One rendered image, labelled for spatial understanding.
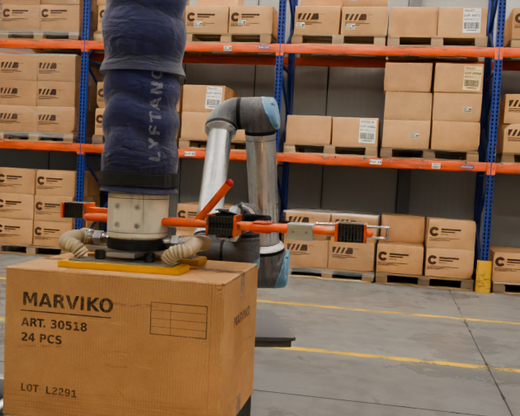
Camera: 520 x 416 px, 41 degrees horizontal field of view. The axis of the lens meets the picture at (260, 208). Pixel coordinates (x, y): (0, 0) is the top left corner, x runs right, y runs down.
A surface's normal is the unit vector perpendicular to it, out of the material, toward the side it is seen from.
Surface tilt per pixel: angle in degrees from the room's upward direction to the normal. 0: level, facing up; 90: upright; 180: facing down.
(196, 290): 90
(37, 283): 90
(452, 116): 95
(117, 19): 81
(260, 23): 92
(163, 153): 75
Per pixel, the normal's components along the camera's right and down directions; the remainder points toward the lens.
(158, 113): 0.62, -0.28
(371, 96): -0.19, 0.04
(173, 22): 0.81, -0.22
